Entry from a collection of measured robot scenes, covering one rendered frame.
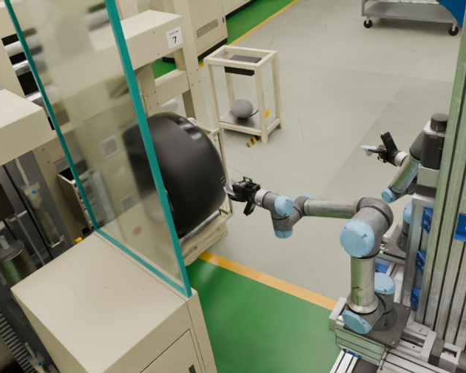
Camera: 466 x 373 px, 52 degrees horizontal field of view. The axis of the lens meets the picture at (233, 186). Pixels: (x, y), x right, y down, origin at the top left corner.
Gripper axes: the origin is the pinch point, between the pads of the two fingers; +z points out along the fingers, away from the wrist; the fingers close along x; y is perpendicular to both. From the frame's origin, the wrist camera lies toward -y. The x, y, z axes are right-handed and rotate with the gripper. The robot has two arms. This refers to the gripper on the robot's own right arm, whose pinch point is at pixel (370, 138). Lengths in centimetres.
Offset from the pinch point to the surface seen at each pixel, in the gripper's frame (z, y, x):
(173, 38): 54, -73, -67
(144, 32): 51, -83, -80
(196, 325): -55, -25, -130
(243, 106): 211, 82, 33
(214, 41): 433, 110, 120
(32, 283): -15, -44, -170
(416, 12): 286, 134, 349
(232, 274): 55, 96, -82
